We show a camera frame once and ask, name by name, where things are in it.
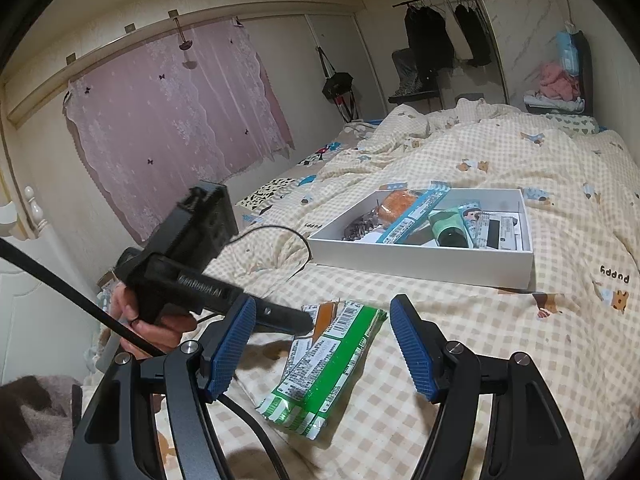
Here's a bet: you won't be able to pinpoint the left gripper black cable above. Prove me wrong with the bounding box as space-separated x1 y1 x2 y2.
197 226 313 323

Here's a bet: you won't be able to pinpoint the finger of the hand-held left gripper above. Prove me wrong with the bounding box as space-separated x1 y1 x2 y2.
252 302 316 337

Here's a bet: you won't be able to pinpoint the light blue tissue package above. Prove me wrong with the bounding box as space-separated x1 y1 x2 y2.
556 30 581 75

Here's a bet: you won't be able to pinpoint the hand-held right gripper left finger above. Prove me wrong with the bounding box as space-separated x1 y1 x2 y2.
60 294 258 480

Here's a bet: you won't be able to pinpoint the dark high-back chair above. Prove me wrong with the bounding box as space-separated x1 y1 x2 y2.
524 30 595 117

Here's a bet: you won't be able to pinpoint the folded light clothes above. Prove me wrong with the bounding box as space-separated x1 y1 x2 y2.
524 91 583 111

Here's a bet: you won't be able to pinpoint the black hanging garment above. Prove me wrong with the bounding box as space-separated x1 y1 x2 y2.
454 4 493 67

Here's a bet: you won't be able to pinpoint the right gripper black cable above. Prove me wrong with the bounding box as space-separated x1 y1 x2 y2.
0 237 291 480

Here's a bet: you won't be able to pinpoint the black and white packet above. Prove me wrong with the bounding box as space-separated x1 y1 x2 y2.
475 212 523 252

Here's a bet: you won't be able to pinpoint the brown fuzzy cloth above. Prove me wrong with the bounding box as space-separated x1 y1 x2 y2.
0 375 83 480

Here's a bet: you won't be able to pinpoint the white cardboard box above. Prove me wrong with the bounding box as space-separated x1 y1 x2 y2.
306 187 536 293

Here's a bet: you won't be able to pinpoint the black hanging coat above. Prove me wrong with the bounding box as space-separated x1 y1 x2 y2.
404 6 456 81

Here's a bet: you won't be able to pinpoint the dark translucent hair claw clip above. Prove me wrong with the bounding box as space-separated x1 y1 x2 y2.
342 210 383 242

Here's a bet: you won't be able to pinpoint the pink lace curtain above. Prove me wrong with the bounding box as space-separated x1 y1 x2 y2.
62 17 296 246

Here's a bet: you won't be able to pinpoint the bread bun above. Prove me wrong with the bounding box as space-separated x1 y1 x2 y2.
377 189 418 226

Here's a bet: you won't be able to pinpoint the checkered cartoon bear quilt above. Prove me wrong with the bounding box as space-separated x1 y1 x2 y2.
80 97 640 480

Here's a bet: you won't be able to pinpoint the chair with striped cloth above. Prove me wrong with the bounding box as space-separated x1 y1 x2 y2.
387 49 441 111

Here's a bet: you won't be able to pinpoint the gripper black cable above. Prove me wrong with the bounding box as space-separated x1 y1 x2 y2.
197 226 313 323
0 237 291 480

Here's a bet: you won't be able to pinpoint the person's left hand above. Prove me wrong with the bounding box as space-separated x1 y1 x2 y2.
109 280 198 361

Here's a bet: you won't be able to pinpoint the black hanging bag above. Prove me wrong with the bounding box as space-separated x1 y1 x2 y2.
316 47 357 123

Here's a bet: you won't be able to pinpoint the long blue snack packet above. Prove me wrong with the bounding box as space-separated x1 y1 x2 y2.
375 182 453 246

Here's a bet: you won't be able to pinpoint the pink crumpled clothes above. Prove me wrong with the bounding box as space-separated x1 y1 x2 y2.
537 62 581 102

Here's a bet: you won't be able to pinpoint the blue cartoon lollipop packet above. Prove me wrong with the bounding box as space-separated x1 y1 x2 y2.
460 201 488 250

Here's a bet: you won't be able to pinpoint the white wooden headboard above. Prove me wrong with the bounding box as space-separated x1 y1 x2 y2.
0 185 96 386

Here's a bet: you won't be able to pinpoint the heart print pillow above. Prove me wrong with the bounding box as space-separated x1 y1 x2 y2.
545 112 600 137

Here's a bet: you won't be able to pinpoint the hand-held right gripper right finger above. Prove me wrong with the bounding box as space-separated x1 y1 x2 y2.
389 294 586 480

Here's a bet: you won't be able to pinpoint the green snack packet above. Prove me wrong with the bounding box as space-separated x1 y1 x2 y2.
255 300 368 421
280 307 390 442

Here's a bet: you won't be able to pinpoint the orange snack packet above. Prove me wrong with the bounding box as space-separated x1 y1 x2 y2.
300 301 346 341

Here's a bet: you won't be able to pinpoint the green tube with black cap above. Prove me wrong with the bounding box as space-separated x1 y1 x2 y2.
427 207 473 250

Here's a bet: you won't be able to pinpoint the cartoon print bedsheet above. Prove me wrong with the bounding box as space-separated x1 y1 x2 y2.
235 120 381 221

